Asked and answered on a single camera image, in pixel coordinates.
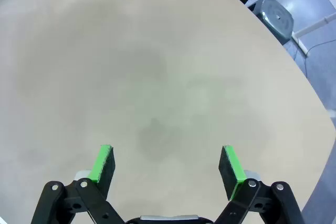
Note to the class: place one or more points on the white side table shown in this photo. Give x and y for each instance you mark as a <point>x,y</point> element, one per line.
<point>315,24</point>

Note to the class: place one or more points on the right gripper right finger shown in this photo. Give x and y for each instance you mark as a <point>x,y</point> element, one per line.
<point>232,171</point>

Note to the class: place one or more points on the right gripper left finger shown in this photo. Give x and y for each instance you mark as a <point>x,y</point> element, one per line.
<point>102,171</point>

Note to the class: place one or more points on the dark metal stand base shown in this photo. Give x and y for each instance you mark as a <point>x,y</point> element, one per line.
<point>277,18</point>

